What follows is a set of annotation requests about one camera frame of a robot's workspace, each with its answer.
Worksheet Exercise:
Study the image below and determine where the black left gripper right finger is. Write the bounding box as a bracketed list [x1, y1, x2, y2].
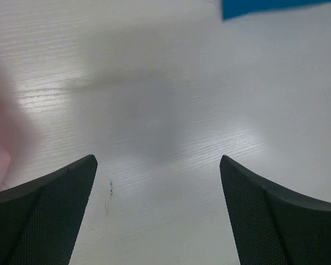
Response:
[220, 156, 331, 265]

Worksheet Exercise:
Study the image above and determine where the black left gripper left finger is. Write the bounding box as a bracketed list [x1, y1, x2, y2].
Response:
[0, 155, 98, 264]

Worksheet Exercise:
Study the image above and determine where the blue t shirt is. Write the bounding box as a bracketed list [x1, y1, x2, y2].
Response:
[221, 0, 331, 20]

